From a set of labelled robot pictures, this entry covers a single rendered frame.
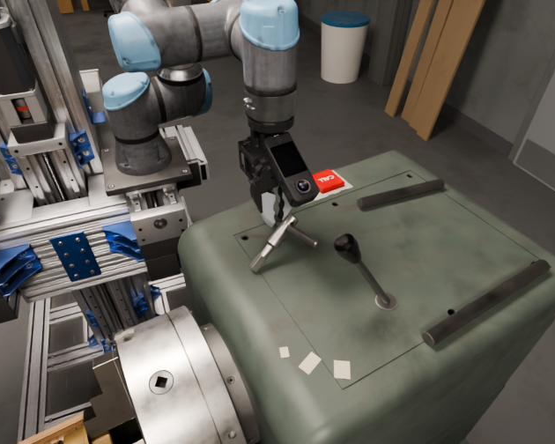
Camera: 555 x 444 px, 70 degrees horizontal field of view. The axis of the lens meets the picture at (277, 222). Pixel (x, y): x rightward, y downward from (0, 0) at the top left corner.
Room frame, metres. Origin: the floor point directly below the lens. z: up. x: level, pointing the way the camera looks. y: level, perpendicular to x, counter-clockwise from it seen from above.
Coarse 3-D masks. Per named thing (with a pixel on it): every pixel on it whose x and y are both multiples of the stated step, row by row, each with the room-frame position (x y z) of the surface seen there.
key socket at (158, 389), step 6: (162, 372) 0.29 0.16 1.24; (168, 372) 0.29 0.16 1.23; (156, 378) 0.28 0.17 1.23; (162, 378) 0.28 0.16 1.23; (168, 378) 0.28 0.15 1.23; (150, 384) 0.27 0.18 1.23; (156, 384) 0.27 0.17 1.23; (162, 384) 0.28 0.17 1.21; (168, 384) 0.27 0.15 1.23; (156, 390) 0.26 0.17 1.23; (162, 390) 0.26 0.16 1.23; (168, 390) 0.26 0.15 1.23
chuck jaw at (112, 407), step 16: (128, 336) 0.37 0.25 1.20; (112, 352) 0.35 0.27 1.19; (96, 368) 0.31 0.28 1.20; (112, 368) 0.32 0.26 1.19; (112, 384) 0.30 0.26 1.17; (96, 400) 0.28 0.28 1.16; (112, 400) 0.29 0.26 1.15; (128, 400) 0.29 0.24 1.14; (96, 416) 0.27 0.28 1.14; (112, 416) 0.27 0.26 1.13; (128, 416) 0.27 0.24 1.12; (96, 432) 0.25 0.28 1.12
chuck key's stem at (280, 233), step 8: (288, 216) 0.52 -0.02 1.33; (280, 224) 0.51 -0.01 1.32; (288, 224) 0.51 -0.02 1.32; (296, 224) 0.52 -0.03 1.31; (280, 232) 0.50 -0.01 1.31; (288, 232) 0.50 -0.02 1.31; (272, 240) 0.49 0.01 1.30; (280, 240) 0.49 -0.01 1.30; (264, 248) 0.48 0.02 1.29; (272, 248) 0.48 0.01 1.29; (256, 256) 0.47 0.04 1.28; (264, 256) 0.47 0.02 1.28; (248, 264) 0.47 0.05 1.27; (256, 264) 0.46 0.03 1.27
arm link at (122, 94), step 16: (112, 80) 0.97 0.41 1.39; (128, 80) 0.96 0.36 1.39; (144, 80) 0.95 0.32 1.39; (112, 96) 0.91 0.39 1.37; (128, 96) 0.91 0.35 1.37; (144, 96) 0.93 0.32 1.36; (160, 96) 0.95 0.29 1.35; (112, 112) 0.91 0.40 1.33; (128, 112) 0.90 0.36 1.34; (144, 112) 0.92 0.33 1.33; (160, 112) 0.94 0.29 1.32; (112, 128) 0.93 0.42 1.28; (128, 128) 0.90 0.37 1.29; (144, 128) 0.92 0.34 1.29
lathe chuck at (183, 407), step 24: (120, 336) 0.37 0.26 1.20; (144, 336) 0.35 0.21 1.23; (168, 336) 0.35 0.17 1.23; (120, 360) 0.31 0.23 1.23; (144, 360) 0.30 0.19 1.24; (168, 360) 0.30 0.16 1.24; (144, 384) 0.27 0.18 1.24; (192, 384) 0.27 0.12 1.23; (144, 408) 0.24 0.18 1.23; (168, 408) 0.24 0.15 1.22; (192, 408) 0.25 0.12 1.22; (144, 432) 0.21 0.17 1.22; (168, 432) 0.22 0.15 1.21; (192, 432) 0.22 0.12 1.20; (216, 432) 0.22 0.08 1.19
